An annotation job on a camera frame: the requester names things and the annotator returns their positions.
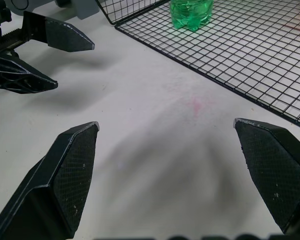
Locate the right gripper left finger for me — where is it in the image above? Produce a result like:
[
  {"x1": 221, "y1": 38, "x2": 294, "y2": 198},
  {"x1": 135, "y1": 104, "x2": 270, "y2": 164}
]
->
[{"x1": 0, "y1": 121, "x2": 100, "y2": 240}]

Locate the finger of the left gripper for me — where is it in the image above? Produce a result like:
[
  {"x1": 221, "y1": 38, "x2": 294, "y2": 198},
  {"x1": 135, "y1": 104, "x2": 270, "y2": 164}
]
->
[
  {"x1": 20, "y1": 10, "x2": 96, "y2": 53},
  {"x1": 0, "y1": 53, "x2": 59, "y2": 95}
]

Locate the black wire basket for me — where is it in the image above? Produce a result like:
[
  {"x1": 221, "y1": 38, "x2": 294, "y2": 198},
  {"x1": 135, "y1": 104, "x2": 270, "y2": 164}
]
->
[{"x1": 94, "y1": 0, "x2": 300, "y2": 131}]

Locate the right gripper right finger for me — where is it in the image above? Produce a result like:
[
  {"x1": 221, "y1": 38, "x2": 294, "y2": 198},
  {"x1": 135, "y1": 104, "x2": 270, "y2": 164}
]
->
[{"x1": 233, "y1": 117, "x2": 300, "y2": 237}]

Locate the green plastic bottle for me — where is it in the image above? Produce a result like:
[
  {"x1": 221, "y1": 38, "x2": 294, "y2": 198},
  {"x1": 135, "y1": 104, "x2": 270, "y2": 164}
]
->
[{"x1": 169, "y1": 0, "x2": 214, "y2": 32}]

